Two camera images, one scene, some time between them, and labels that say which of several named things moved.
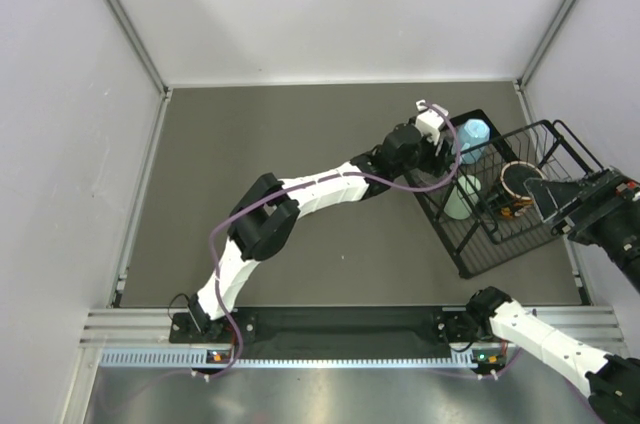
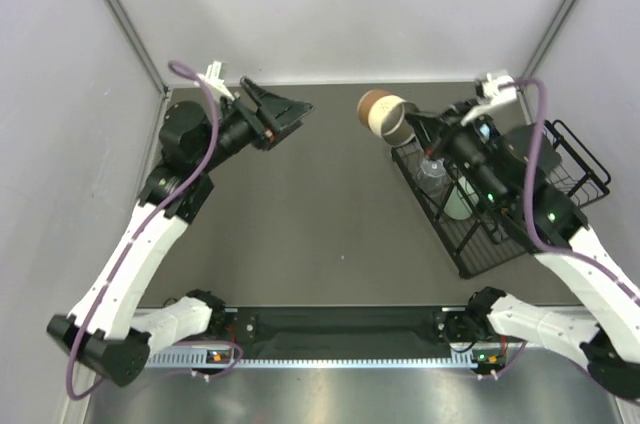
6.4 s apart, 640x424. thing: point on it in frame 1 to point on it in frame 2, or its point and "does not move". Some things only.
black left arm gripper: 434,163 to 280,113
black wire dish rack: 479,199 does not move
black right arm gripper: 592,196 to 440,130
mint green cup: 463,197 does not move
